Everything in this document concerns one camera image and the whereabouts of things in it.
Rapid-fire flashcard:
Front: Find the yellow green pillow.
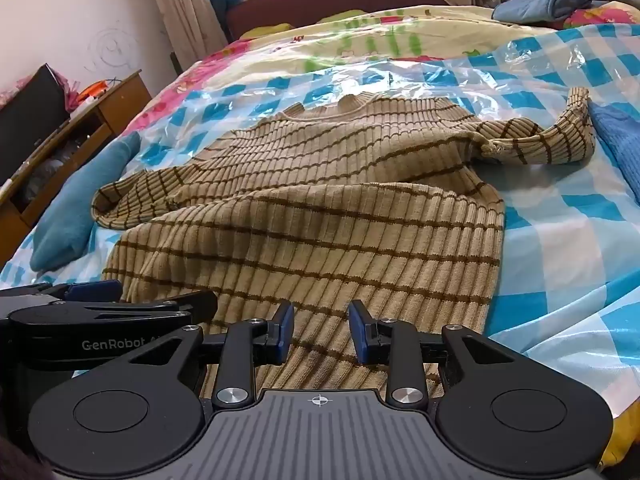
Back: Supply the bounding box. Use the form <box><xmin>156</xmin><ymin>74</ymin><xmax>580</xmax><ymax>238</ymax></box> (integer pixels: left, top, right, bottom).
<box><xmin>239</xmin><ymin>22</ymin><xmax>292</xmax><ymax>42</ymax></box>
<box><xmin>317</xmin><ymin>7</ymin><xmax>383</xmax><ymax>27</ymax></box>

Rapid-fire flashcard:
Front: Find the teal knit garment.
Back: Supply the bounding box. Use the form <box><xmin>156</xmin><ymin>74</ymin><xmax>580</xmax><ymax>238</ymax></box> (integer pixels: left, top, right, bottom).
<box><xmin>30</xmin><ymin>132</ymin><xmax>142</xmax><ymax>274</ymax></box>

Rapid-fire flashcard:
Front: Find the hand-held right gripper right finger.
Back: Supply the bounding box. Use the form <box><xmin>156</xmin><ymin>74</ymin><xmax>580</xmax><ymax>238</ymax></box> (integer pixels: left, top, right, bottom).
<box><xmin>347</xmin><ymin>300</ymin><xmax>516</xmax><ymax>409</ymax></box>

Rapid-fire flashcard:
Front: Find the orange small object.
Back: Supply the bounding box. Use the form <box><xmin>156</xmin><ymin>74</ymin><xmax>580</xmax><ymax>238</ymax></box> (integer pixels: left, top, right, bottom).
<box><xmin>77</xmin><ymin>80</ymin><xmax>112</xmax><ymax>100</ymax></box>

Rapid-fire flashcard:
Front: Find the beige brown striped sweater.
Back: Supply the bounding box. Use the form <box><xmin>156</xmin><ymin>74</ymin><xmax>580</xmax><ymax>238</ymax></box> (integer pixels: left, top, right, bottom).
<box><xmin>91</xmin><ymin>87</ymin><xmax>597</xmax><ymax>401</ymax></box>

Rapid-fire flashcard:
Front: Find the floral quilt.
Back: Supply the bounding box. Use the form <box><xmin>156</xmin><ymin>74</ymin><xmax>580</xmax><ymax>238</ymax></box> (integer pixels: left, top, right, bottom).
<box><xmin>142</xmin><ymin>2</ymin><xmax>640</xmax><ymax>128</ymax></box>

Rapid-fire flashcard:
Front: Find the wooden cabinet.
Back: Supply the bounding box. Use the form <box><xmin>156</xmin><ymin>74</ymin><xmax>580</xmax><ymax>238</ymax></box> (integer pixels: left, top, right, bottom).
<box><xmin>0</xmin><ymin>70</ymin><xmax>154</xmax><ymax>267</ymax></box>

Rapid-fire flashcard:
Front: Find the pink plastic bag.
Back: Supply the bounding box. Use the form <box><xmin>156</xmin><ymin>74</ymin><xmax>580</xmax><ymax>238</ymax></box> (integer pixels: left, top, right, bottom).
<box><xmin>52</xmin><ymin>71</ymin><xmax>85</xmax><ymax>112</ymax></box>

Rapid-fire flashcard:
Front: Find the folded blue towel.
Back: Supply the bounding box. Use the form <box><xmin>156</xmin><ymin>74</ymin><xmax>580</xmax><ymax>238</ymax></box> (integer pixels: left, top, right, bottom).
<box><xmin>492</xmin><ymin>0</ymin><xmax>594</xmax><ymax>24</ymax></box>

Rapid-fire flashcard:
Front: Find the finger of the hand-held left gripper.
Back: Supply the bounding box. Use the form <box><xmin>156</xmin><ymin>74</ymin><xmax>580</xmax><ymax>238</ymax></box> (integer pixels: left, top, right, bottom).
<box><xmin>7</xmin><ymin>291</ymin><xmax>219</xmax><ymax>332</ymax></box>
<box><xmin>0</xmin><ymin>281</ymin><xmax>124</xmax><ymax>311</ymax></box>

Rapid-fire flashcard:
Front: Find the blue ribbed knit garment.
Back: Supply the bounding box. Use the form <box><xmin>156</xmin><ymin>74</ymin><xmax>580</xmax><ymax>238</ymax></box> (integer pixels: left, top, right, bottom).
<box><xmin>587</xmin><ymin>102</ymin><xmax>640</xmax><ymax>202</ymax></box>

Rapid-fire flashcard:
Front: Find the blue white checked plastic sheet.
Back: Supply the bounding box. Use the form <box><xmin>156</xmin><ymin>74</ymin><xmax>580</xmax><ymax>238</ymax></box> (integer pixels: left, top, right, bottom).
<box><xmin>0</xmin><ymin>22</ymin><xmax>640</xmax><ymax>461</ymax></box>

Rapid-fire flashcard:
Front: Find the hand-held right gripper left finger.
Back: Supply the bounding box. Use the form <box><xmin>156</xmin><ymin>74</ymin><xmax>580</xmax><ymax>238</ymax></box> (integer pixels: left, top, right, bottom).
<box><xmin>127</xmin><ymin>300</ymin><xmax>296</xmax><ymax>409</ymax></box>

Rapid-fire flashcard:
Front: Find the black monitor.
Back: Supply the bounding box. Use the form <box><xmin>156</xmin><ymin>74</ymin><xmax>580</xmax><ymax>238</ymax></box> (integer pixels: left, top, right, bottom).
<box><xmin>0</xmin><ymin>63</ymin><xmax>72</xmax><ymax>162</ymax></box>

